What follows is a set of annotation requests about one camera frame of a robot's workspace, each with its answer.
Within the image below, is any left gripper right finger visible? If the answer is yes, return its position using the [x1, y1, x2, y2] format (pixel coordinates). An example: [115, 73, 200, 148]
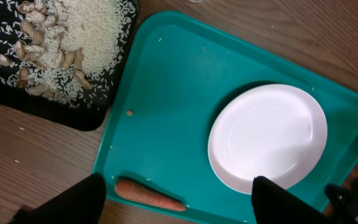
[251, 176, 331, 224]

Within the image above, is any pink plate with food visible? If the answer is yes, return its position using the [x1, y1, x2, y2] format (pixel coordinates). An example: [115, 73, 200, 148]
[208, 84, 328, 195]

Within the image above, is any teal serving tray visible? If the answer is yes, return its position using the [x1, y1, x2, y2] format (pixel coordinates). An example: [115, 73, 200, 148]
[93, 11, 358, 223]

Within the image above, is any peanut shells pile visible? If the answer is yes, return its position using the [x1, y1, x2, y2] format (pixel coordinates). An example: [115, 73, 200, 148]
[0, 1, 93, 101]

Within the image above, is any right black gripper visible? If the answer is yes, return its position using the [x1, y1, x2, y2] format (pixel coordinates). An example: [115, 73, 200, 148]
[324, 177, 358, 224]

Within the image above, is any black plastic tray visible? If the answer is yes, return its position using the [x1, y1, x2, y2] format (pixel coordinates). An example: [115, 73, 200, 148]
[0, 0, 140, 131]

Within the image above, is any rice pile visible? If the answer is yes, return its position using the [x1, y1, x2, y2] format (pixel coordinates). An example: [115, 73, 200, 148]
[0, 0, 138, 110]

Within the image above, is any orange carrot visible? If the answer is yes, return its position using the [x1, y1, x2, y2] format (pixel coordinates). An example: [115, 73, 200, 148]
[114, 179, 186, 212]

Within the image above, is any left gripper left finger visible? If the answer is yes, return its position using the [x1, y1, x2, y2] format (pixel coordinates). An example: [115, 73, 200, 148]
[9, 173, 106, 224]

